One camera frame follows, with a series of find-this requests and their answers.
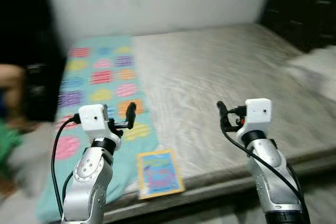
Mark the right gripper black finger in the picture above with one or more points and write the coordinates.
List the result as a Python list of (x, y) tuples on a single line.
[(223, 115)]

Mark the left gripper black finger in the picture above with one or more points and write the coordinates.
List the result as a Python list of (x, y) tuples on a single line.
[(106, 108), (131, 115)]

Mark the yellow-edged blue picture book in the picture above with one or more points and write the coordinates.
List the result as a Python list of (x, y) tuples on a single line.
[(157, 174)]

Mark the cream pillow with tree print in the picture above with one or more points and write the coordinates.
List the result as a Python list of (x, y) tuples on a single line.
[(315, 72)]

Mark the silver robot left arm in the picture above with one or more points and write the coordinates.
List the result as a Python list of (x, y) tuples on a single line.
[(89, 182)]

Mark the quilted beige mattress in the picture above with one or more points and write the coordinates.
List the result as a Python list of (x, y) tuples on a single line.
[(210, 77)]

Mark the teal heart-patterned blanket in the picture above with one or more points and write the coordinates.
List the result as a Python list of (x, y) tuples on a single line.
[(105, 66)]

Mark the black bag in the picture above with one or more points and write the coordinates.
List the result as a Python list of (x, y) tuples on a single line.
[(39, 93)]

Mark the dark tufted headboard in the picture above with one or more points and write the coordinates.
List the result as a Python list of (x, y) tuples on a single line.
[(304, 9)]

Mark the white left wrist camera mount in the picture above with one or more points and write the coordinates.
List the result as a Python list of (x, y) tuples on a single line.
[(92, 118)]

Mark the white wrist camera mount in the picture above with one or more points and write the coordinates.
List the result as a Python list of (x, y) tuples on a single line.
[(258, 114), (92, 118)]

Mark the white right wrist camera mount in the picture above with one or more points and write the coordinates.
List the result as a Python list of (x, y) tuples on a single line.
[(258, 114)]

